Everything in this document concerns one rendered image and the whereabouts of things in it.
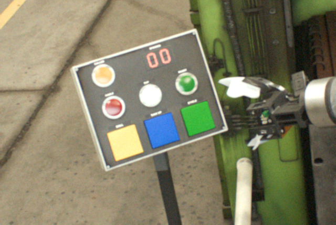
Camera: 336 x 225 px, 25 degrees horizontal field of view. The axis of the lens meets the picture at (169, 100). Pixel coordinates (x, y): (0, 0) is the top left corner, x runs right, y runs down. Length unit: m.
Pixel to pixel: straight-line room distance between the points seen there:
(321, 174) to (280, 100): 0.78
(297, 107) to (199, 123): 0.61
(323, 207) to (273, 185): 0.26
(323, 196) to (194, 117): 0.50
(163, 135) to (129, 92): 0.14
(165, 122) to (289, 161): 0.60
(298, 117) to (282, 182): 1.09
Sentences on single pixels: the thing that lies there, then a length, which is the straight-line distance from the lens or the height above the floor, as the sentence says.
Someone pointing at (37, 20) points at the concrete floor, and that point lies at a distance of 5.27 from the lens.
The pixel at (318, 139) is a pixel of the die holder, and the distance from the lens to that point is 2.13.
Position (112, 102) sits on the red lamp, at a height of 1.10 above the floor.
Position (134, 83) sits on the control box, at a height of 1.13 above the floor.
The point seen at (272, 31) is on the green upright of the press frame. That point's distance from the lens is 2.18.
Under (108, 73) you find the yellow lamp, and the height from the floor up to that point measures 1.17.
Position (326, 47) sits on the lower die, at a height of 0.98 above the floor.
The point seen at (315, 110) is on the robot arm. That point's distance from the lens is 1.38.
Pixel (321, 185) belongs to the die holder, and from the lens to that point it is 2.23.
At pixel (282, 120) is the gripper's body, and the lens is 1.41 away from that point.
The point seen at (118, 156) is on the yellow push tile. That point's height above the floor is 0.99.
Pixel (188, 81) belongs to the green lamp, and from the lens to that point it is 1.97.
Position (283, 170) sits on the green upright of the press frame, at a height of 0.58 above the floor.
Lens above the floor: 2.09
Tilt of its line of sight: 31 degrees down
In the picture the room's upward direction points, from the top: 11 degrees counter-clockwise
